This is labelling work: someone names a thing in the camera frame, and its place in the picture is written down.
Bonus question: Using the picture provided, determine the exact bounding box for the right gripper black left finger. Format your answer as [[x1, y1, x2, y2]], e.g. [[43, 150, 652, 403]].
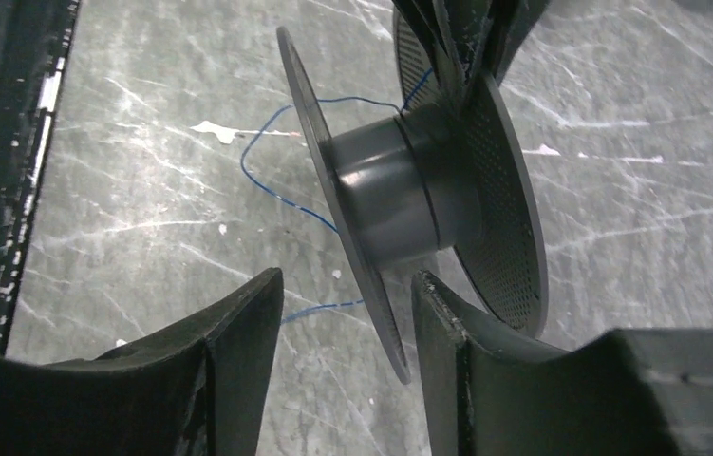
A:
[[0, 268, 284, 455]]

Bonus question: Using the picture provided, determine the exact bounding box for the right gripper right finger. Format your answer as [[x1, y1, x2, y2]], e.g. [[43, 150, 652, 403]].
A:
[[411, 271, 713, 455]]

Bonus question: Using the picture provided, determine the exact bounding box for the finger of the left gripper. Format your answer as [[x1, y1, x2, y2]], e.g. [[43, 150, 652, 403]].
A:
[[484, 0, 551, 86], [393, 1, 476, 95]]

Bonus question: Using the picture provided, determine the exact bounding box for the black spool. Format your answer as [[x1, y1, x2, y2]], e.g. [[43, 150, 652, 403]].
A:
[[276, 1, 549, 384]]

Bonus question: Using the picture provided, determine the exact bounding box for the blue cable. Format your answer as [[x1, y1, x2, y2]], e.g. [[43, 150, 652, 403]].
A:
[[239, 66, 436, 325]]

